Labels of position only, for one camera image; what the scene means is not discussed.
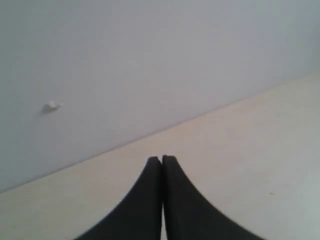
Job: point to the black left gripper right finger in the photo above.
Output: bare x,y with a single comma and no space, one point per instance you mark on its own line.
189,215

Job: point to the white wall hook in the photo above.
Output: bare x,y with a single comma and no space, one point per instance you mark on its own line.
51,106

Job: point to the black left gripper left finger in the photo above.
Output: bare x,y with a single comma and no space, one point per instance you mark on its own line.
139,214

